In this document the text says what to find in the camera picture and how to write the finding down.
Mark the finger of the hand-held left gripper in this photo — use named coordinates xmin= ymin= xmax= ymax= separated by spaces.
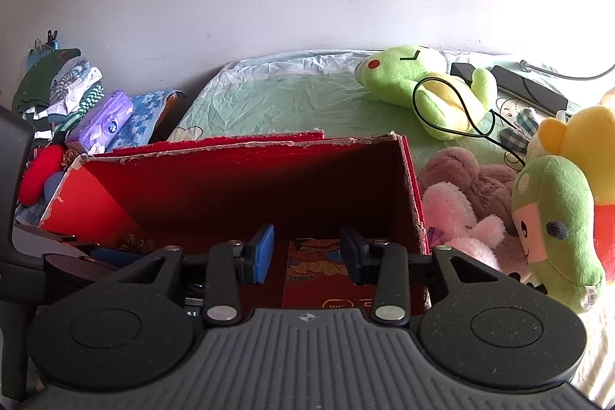
xmin=44 ymin=246 xmax=145 ymax=290

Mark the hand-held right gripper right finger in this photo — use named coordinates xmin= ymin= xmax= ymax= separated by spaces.
xmin=339 ymin=225 xmax=510 ymax=327

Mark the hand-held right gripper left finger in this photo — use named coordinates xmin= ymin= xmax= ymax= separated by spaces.
xmin=113 ymin=224 xmax=276 ymax=328

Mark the large brown pine cone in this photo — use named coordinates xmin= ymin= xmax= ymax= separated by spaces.
xmin=118 ymin=233 xmax=157 ymax=253

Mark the red patterned packet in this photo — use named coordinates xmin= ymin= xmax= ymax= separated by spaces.
xmin=283 ymin=238 xmax=380 ymax=310

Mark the red cardboard box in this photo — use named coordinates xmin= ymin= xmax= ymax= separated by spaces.
xmin=38 ymin=131 xmax=431 ymax=315

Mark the red pouch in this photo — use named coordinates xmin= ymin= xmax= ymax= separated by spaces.
xmin=19 ymin=144 xmax=65 ymax=205

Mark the blue case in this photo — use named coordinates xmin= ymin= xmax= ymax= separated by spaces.
xmin=43 ymin=171 xmax=65 ymax=204

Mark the pink plush toy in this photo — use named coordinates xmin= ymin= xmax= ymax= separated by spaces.
xmin=422 ymin=182 xmax=507 ymax=269

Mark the dark green garment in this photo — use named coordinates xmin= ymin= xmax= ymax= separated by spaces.
xmin=12 ymin=49 xmax=82 ymax=123

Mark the purple tissue pack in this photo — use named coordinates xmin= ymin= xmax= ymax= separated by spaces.
xmin=65 ymin=90 xmax=134 ymax=154

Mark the grey patterned folded garment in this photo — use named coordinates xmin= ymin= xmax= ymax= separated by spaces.
xmin=49 ymin=60 xmax=104 ymax=108

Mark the bunch of clothes pegs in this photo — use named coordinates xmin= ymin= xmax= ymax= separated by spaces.
xmin=26 ymin=30 xmax=61 ymax=55

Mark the blue patterned cloth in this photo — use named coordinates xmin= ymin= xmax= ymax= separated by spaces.
xmin=14 ymin=90 xmax=187 ymax=228

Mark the brown plush toy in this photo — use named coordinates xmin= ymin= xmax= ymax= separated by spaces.
xmin=419 ymin=147 xmax=534 ymax=281

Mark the light green bed sheet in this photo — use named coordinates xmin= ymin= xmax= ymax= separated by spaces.
xmin=168 ymin=49 xmax=615 ymax=180

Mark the green frog plush toy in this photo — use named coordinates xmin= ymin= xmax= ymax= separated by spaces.
xmin=354 ymin=46 xmax=498 ymax=141

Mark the small black adapter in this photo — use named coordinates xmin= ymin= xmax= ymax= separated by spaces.
xmin=450 ymin=61 xmax=481 ymax=84

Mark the long black power brick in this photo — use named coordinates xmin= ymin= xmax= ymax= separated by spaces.
xmin=490 ymin=65 xmax=570 ymax=113

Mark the yellow plush toy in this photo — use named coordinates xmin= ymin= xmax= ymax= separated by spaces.
xmin=526 ymin=87 xmax=615 ymax=286

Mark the thin black cable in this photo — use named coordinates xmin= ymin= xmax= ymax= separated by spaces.
xmin=413 ymin=76 xmax=529 ymax=173

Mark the grey cable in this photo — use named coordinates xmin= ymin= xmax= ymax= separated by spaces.
xmin=519 ymin=60 xmax=615 ymax=82

